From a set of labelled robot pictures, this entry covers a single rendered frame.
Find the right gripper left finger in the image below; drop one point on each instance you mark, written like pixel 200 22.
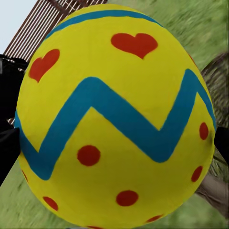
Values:
pixel 9 151

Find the wicker basket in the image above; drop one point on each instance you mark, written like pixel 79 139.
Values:
pixel 213 188

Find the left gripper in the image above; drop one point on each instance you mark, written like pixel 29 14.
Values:
pixel 9 86

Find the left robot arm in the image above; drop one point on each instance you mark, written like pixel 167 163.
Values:
pixel 9 93

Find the easter egg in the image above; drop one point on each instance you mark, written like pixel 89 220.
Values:
pixel 117 124

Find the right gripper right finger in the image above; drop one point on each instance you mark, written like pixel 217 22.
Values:
pixel 221 142

